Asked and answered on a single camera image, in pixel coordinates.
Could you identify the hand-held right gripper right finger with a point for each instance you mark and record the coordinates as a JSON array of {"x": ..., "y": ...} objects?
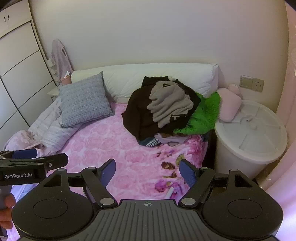
[{"x": 188, "y": 173}]

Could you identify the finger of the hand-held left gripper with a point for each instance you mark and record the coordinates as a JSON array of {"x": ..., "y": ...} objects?
[
  {"x": 24, "y": 153},
  {"x": 55, "y": 161}
]

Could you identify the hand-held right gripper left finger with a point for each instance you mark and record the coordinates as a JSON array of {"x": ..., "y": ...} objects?
[{"x": 108, "y": 173}]

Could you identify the brown and grey sweater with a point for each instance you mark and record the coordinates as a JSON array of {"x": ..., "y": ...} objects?
[{"x": 171, "y": 104}]

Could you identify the person's left hand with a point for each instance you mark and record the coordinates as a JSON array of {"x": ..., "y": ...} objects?
[{"x": 6, "y": 215}]

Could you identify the pink floral blanket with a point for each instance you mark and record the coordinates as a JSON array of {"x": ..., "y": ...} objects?
[{"x": 129, "y": 157}]

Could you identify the small white tube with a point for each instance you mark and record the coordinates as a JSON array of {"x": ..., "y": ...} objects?
[{"x": 169, "y": 193}]

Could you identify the striped duvet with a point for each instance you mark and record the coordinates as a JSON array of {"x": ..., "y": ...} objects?
[{"x": 53, "y": 129}]

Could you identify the white round lidded bin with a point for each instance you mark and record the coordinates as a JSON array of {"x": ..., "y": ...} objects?
[{"x": 245, "y": 150}]

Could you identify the green fuzzy cloth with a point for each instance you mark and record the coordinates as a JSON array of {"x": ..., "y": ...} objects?
[{"x": 203, "y": 113}]

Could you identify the white nightstand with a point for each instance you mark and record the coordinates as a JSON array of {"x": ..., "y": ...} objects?
[{"x": 53, "y": 92}]

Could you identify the grey checked pillow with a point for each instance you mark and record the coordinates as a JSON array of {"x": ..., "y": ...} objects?
[{"x": 84, "y": 99}]

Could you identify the pink plush pillow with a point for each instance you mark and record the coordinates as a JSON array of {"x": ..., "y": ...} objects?
[{"x": 229, "y": 104}]

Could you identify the pink tissue box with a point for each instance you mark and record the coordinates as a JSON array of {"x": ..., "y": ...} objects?
[{"x": 66, "y": 80}]

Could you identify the white wardrobe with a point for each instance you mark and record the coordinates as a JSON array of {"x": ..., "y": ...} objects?
[{"x": 18, "y": 69}]

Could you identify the black garment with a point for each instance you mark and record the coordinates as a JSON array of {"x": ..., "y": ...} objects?
[{"x": 150, "y": 81}]

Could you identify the pale pink hanging robe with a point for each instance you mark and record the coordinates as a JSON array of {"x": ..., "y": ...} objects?
[{"x": 60, "y": 58}]

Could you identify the white headboard cushion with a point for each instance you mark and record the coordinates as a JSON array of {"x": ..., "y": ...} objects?
[{"x": 143, "y": 74}]

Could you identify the beige wall switch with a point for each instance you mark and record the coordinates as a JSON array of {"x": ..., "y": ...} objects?
[{"x": 245, "y": 81}]

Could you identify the beige wall socket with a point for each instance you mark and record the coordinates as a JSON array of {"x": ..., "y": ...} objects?
[{"x": 257, "y": 85}]

